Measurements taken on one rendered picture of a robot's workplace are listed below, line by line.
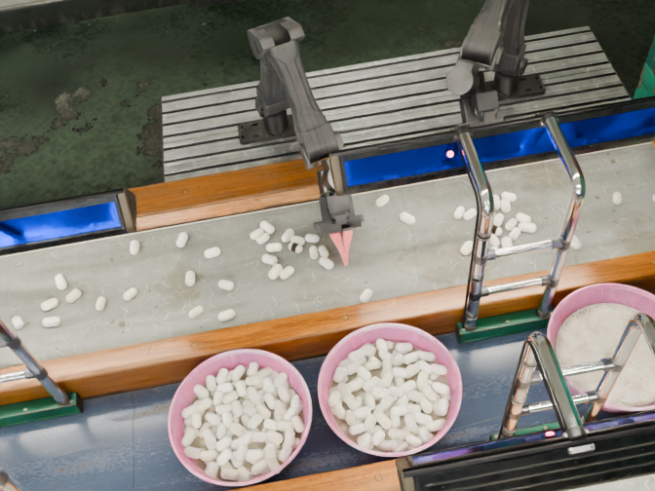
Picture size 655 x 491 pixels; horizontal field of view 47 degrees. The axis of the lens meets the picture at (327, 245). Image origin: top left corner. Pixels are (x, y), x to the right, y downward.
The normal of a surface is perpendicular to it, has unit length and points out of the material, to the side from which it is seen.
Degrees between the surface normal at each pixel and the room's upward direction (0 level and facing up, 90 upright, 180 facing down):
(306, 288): 0
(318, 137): 42
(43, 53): 0
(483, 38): 30
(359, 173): 58
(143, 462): 0
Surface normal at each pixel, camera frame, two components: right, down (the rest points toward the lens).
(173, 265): -0.07, -0.59
